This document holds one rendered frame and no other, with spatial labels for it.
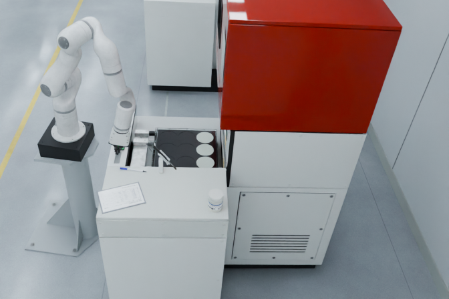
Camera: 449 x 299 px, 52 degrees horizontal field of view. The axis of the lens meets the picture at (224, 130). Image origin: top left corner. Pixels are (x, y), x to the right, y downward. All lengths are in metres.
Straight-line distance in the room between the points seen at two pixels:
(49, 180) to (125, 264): 1.51
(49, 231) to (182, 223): 1.46
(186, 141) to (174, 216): 0.62
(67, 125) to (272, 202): 1.23
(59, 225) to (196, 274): 1.28
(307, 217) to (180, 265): 0.82
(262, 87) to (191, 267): 1.02
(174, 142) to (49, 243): 1.23
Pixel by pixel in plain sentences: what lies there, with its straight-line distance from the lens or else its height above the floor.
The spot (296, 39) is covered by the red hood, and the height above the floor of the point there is 1.74.
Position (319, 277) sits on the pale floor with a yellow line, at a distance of 3.28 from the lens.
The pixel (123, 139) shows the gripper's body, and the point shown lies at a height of 1.08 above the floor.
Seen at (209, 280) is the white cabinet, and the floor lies 0.44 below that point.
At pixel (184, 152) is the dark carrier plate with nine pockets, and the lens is 2.61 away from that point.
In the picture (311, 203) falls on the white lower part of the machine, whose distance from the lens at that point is 2.72.
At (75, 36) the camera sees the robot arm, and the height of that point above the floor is 1.64.
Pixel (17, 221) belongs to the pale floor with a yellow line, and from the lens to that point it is 3.63.
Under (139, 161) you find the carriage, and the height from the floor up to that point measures 0.88.
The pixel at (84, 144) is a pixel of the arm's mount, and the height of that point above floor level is 0.89.
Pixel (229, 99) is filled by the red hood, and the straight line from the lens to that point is 2.15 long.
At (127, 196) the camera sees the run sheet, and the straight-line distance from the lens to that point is 2.30.
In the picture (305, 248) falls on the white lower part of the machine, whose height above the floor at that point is 0.26.
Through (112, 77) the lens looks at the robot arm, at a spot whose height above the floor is 1.47.
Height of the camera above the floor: 2.66
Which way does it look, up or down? 40 degrees down
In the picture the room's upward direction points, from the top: 5 degrees clockwise
